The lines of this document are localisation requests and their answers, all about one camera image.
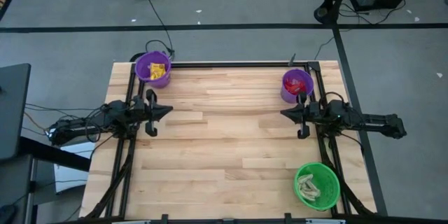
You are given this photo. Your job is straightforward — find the orange yellow cable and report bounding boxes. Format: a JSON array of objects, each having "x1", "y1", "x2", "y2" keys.
[{"x1": 23, "y1": 111, "x2": 48, "y2": 132}]

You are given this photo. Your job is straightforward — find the dark grey side desk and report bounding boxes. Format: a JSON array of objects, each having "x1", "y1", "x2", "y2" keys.
[{"x1": 0, "y1": 63, "x2": 32, "y2": 162}]

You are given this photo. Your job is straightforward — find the green plastic bucket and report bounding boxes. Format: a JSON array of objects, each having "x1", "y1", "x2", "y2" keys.
[{"x1": 293, "y1": 162, "x2": 342, "y2": 212}]

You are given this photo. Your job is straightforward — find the yellow Sour Patch packet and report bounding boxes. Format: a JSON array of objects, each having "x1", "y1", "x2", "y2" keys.
[{"x1": 149, "y1": 62, "x2": 167, "y2": 81}]

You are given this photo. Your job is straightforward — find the black aluminium table frame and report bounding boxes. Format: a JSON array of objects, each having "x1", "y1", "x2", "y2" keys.
[{"x1": 83, "y1": 60, "x2": 377, "y2": 218}]

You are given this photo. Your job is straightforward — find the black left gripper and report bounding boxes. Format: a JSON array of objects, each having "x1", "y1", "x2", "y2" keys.
[{"x1": 136, "y1": 89, "x2": 174, "y2": 137}]

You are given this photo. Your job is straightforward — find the thin black cable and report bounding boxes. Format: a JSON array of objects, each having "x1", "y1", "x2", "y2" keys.
[
  {"x1": 10, "y1": 179, "x2": 88, "y2": 206},
  {"x1": 24, "y1": 103, "x2": 106, "y2": 113},
  {"x1": 314, "y1": 29, "x2": 358, "y2": 61},
  {"x1": 337, "y1": 0, "x2": 407, "y2": 26}
]

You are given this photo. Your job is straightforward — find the long black cable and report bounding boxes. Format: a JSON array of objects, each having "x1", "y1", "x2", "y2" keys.
[{"x1": 144, "y1": 0, "x2": 176, "y2": 57}]

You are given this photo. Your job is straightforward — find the white panel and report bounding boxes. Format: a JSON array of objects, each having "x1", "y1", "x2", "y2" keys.
[{"x1": 53, "y1": 141, "x2": 97, "y2": 194}]

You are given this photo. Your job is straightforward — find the black crossbar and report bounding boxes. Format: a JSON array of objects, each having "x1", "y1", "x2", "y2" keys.
[{"x1": 19, "y1": 136, "x2": 92, "y2": 173}]

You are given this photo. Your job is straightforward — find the purple plastic bucket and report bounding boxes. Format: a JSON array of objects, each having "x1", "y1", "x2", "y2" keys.
[
  {"x1": 134, "y1": 50, "x2": 172, "y2": 89},
  {"x1": 280, "y1": 68, "x2": 315, "y2": 104}
]

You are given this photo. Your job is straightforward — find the black computer mouse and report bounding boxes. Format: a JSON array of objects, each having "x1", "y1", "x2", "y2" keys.
[{"x1": 0, "y1": 204, "x2": 18, "y2": 224}]

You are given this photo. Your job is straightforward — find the black floor tape strip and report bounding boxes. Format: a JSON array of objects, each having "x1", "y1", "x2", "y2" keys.
[
  {"x1": 316, "y1": 0, "x2": 389, "y2": 216},
  {"x1": 0, "y1": 22, "x2": 448, "y2": 34}
]

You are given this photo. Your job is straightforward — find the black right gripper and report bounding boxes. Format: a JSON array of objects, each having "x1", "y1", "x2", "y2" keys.
[{"x1": 280, "y1": 92, "x2": 314, "y2": 140}]

